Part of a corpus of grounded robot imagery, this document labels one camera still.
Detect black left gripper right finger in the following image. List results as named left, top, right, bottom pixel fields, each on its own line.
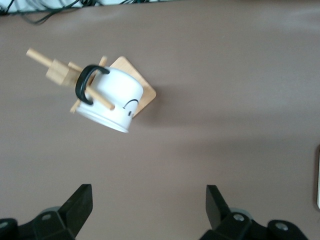
left=199, top=184, right=307, bottom=240

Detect wooden cup rack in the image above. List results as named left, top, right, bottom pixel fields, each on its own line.
left=25, top=47, right=157, bottom=119

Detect black cables along table edge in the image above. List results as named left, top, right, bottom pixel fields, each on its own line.
left=0, top=0, right=166, bottom=26

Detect brown table cover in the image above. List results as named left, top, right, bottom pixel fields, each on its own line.
left=0, top=0, right=320, bottom=240

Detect white cup black handle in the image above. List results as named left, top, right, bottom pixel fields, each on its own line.
left=74, top=64, right=145, bottom=134

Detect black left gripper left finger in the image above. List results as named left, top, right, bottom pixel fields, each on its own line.
left=0, top=183, right=94, bottom=240

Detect cream rectangular tray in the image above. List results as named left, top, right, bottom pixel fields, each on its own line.
left=314, top=144, right=320, bottom=211

